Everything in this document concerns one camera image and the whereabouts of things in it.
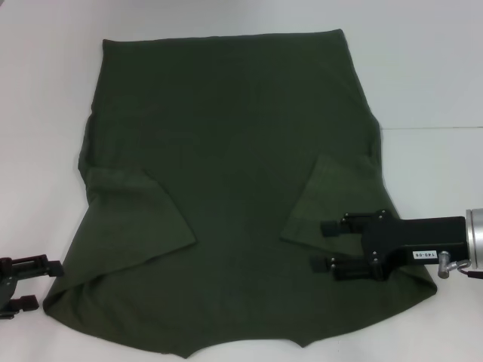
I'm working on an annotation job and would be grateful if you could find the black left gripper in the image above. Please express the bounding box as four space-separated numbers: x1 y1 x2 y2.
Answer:
0 254 63 321

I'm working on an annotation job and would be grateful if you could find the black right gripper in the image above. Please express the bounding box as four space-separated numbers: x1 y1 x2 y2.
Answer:
309 212 467 282

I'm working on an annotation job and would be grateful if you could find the dark green shirt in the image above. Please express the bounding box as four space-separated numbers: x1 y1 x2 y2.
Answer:
42 29 438 359

